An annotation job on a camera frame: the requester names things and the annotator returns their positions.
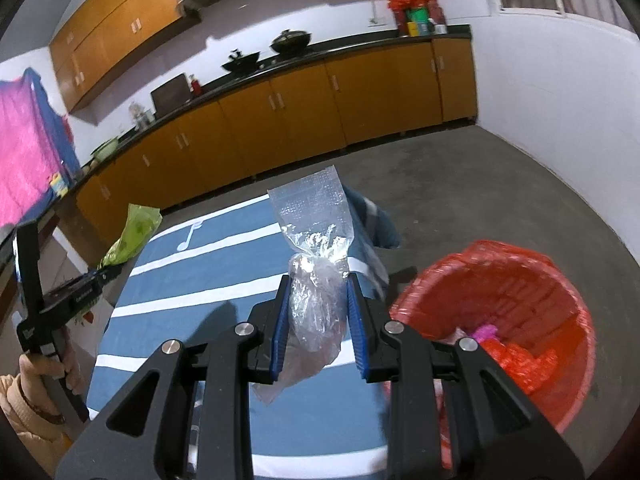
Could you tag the blue striped tablecloth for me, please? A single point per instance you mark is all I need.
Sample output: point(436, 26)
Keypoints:
point(200, 280)

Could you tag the black kitchen countertop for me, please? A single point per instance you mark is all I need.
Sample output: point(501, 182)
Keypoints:
point(360, 47)

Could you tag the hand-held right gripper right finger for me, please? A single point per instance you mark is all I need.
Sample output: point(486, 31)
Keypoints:
point(357, 330)

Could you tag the pink plastic bag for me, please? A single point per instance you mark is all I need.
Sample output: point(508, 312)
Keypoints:
point(485, 332)

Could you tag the red bin liner bag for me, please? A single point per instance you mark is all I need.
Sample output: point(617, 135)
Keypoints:
point(450, 280)

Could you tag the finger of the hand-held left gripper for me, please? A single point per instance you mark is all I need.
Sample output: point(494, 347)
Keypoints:
point(110, 274)

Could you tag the red bottle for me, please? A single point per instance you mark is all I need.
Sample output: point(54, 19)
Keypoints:
point(196, 87)

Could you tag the red mesh wastebasket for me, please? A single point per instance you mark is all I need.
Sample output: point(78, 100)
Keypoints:
point(525, 290)

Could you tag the yellow box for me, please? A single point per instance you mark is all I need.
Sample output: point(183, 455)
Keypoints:
point(412, 29)

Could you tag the white cup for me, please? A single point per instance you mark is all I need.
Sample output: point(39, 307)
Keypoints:
point(440, 29)

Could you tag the light green plastic bag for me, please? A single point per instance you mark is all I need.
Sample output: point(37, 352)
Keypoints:
point(135, 230)

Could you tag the dark brown cutting board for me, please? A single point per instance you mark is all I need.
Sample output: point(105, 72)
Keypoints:
point(170, 94)

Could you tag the row of upper kitchen cabinets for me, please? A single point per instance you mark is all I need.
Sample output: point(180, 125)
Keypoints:
point(110, 30)

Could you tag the person's left hand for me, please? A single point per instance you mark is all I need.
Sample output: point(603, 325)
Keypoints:
point(75, 370)

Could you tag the black open wok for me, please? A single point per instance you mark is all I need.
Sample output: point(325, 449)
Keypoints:
point(241, 65)

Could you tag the green basin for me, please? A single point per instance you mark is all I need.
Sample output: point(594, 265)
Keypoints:
point(106, 150)

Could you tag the green box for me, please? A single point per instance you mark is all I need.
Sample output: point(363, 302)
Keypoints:
point(419, 14)

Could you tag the red plastic bag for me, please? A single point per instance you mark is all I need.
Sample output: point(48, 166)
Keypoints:
point(520, 365)

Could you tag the clear jar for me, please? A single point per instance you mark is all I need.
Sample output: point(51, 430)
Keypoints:
point(140, 116)

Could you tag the person's left forearm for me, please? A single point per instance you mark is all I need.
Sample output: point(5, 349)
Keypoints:
point(25, 420)

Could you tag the row of kitchen cabinets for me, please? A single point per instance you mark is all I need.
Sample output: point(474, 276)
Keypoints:
point(110, 30)
point(300, 100)

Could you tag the row of lower kitchen cabinets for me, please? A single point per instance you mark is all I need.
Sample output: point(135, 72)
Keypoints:
point(300, 100)

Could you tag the clear plastic bag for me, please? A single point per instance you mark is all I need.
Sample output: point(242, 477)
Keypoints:
point(312, 310)

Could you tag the white wall outlet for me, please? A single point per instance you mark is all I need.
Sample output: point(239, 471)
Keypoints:
point(376, 21)

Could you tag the black wok with lid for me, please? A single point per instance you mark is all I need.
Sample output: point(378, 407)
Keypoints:
point(291, 42)

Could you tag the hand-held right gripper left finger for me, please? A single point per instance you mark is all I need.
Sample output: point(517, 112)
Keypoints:
point(280, 330)

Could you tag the pink and blue hanging blanket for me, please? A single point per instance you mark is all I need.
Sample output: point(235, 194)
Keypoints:
point(25, 150)

